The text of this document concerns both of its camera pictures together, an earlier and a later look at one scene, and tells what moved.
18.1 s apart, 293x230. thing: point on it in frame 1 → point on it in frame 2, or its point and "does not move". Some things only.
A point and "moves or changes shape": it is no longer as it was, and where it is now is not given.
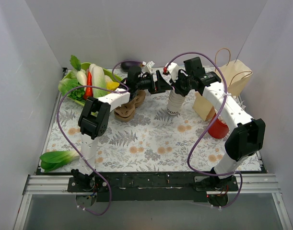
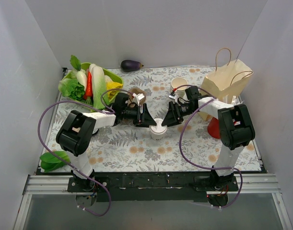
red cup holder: [218, 130] does not move
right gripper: [176, 83] → [173, 112]
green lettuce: [71, 87] does not move
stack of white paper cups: [175, 102] moves or changes shape
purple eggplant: [125, 65] does not move
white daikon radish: [82, 78] does not move
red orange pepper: [89, 91] does not move
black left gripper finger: [162, 85] → [148, 120]
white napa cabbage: [98, 80] does not move
